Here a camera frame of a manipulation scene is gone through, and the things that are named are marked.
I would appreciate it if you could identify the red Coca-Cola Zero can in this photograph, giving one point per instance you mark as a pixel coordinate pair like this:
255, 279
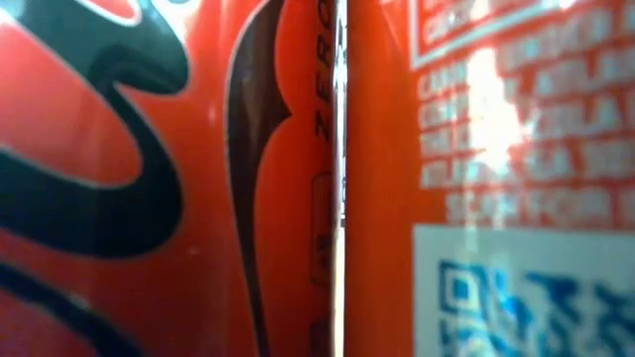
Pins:
149, 198

